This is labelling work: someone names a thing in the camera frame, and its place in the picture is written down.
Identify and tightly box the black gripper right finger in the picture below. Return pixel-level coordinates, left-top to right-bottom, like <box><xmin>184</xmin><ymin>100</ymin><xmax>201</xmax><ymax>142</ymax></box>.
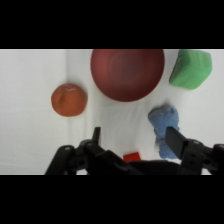
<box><xmin>164</xmin><ymin>126</ymin><xmax>190</xmax><ymax>160</ymax></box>

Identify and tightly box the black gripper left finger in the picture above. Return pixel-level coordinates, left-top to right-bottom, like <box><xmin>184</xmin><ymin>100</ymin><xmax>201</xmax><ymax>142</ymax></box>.
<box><xmin>90</xmin><ymin>126</ymin><xmax>102</xmax><ymax>148</ymax></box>

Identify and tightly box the green plush triangle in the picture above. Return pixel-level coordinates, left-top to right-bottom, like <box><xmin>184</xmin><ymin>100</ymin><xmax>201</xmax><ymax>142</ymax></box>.
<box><xmin>168</xmin><ymin>49</ymin><xmax>213</xmax><ymax>90</ymax></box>

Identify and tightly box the pink bowl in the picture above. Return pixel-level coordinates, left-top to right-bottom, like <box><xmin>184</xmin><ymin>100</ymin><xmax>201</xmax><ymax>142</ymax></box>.
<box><xmin>90</xmin><ymin>49</ymin><xmax>166</xmax><ymax>103</ymax></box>

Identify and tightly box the blue plush toy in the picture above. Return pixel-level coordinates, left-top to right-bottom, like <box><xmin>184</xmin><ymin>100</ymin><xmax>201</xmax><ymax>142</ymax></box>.
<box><xmin>147</xmin><ymin>104</ymin><xmax>181</xmax><ymax>160</ymax></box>

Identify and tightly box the red block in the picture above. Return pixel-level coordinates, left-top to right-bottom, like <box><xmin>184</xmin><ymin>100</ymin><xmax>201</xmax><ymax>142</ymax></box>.
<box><xmin>122</xmin><ymin>151</ymin><xmax>141</xmax><ymax>163</ymax></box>

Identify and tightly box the orange plush ball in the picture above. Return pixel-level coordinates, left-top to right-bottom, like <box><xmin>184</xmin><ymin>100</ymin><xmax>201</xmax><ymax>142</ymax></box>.
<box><xmin>50</xmin><ymin>83</ymin><xmax>89</xmax><ymax>118</ymax></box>

